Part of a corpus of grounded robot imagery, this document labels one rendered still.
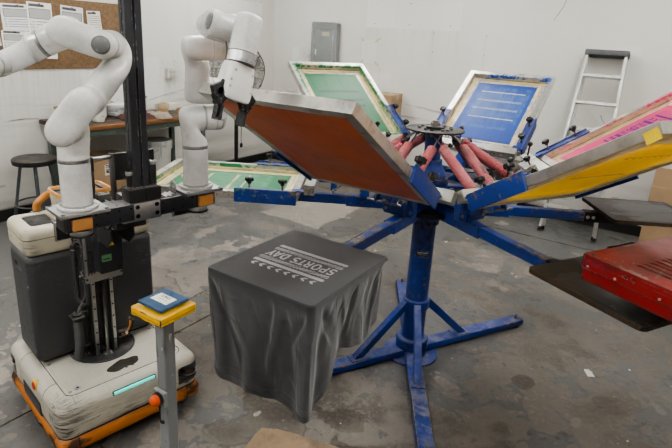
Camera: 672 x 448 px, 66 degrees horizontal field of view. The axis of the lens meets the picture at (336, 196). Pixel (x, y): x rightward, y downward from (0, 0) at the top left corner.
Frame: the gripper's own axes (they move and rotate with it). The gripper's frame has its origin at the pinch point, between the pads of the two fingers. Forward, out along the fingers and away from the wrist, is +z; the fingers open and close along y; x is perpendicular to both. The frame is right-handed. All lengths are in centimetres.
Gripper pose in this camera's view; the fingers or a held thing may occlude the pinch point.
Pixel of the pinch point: (228, 119)
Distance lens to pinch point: 145.4
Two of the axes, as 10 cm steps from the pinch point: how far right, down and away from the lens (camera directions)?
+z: -2.1, 9.8, 0.4
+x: 8.4, 2.0, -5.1
